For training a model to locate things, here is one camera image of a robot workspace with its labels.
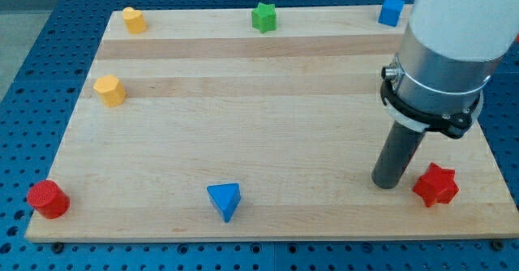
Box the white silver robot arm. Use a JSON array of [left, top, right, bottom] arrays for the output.
[[380, 0, 518, 139]]

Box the wooden board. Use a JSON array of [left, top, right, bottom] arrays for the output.
[[26, 5, 518, 243]]

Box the blue triangle block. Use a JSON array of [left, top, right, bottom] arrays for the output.
[[206, 183, 241, 223]]

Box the green star block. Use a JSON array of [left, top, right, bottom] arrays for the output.
[[251, 2, 277, 33]]

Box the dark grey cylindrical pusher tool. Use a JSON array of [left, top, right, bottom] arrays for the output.
[[371, 122, 425, 189]]

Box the yellow hexagon block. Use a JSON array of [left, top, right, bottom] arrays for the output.
[[93, 75, 127, 107]]

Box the yellow heart block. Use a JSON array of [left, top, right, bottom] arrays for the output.
[[122, 6, 147, 34]]

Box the blue cube block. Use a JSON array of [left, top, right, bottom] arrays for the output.
[[378, 0, 405, 27]]

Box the red star block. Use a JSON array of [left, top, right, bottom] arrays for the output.
[[413, 162, 459, 208]]

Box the red cylinder block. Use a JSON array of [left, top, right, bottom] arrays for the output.
[[27, 180, 70, 219]]

